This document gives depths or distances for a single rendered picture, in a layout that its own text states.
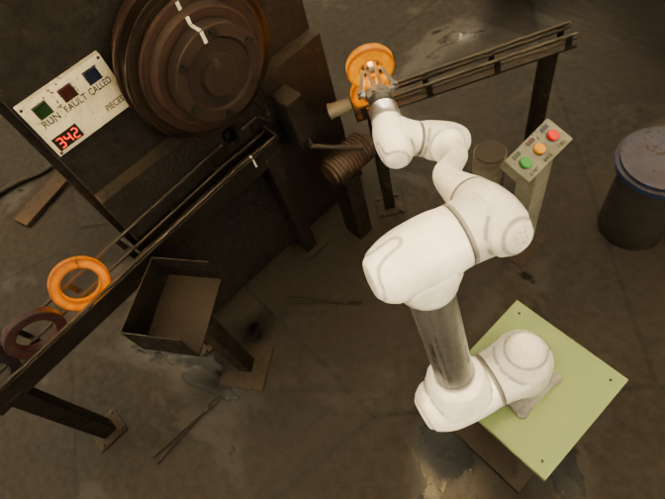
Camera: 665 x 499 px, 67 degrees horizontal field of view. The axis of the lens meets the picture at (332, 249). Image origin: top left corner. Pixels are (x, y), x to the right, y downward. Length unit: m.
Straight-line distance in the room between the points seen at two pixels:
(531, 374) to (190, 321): 1.03
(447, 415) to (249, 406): 1.00
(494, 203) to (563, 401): 0.86
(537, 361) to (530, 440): 0.31
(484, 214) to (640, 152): 1.25
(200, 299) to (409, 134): 0.84
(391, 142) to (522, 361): 0.67
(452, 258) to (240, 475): 1.43
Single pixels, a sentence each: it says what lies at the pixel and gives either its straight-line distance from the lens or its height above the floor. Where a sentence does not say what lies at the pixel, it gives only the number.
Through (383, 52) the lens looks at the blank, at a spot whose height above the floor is 0.95.
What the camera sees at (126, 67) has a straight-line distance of 1.48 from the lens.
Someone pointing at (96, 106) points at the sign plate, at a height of 1.12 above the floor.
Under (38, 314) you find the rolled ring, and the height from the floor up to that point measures 0.75.
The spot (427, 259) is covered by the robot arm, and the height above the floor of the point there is 1.18.
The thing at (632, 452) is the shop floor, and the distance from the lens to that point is 2.11.
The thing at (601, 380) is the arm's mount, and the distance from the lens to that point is 1.73.
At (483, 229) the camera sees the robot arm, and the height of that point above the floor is 1.19.
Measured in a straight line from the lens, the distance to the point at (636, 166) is 2.10.
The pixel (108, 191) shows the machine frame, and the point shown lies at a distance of 1.77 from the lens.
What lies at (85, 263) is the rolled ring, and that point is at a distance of 1.81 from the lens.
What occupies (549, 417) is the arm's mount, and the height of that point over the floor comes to 0.38.
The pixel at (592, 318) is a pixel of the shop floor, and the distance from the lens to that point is 2.23.
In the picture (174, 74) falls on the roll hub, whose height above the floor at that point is 1.20.
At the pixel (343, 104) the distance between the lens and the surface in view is 1.94.
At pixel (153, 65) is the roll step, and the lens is 1.48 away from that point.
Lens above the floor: 1.98
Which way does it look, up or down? 57 degrees down
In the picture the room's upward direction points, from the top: 21 degrees counter-clockwise
